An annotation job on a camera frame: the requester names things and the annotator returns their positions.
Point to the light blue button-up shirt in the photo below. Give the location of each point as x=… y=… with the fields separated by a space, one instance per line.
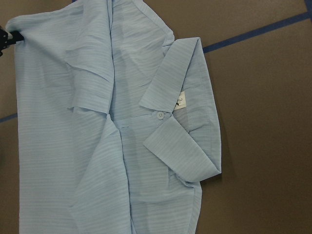
x=117 y=122

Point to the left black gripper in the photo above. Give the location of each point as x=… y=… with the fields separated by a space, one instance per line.
x=9 y=38

